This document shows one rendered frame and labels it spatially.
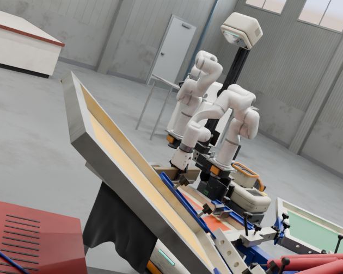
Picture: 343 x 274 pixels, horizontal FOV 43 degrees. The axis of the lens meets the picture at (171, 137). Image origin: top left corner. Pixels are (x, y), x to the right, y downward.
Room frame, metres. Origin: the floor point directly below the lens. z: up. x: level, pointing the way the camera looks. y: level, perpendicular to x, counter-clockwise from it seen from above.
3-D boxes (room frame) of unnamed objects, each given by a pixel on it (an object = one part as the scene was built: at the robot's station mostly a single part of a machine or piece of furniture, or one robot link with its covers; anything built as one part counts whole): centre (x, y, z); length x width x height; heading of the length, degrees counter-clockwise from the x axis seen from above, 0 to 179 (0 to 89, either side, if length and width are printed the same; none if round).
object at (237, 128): (2.67, -0.37, 1.37); 0.13 x 0.10 x 0.16; 60
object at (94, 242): (2.05, 0.05, 0.74); 0.46 x 0.04 x 0.42; 52
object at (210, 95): (7.96, -0.36, 0.60); 2.54 x 0.66 x 1.20; 138
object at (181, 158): (2.20, -0.09, 1.20); 0.10 x 0.08 x 0.11; 52
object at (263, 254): (1.83, -0.56, 1.02); 0.17 x 0.06 x 0.05; 52
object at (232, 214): (2.25, -0.48, 0.98); 0.30 x 0.05 x 0.07; 52
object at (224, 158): (2.69, -0.37, 1.21); 0.16 x 0.13 x 0.15; 137
